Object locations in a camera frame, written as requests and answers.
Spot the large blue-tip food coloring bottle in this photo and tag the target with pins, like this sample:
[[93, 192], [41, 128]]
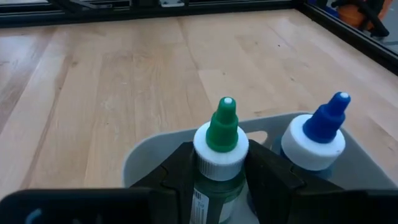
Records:
[[323, 124]]

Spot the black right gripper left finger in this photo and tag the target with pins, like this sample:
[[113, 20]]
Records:
[[174, 186]]

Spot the grey plastic bin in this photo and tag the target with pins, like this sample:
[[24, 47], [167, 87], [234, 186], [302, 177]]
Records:
[[149, 155]]

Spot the orange round object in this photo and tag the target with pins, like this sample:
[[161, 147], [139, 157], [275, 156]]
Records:
[[349, 15]]

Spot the large green-tip food coloring bottle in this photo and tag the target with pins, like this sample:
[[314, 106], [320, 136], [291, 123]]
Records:
[[222, 130]]

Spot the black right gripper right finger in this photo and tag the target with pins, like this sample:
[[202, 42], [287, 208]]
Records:
[[270, 186]]

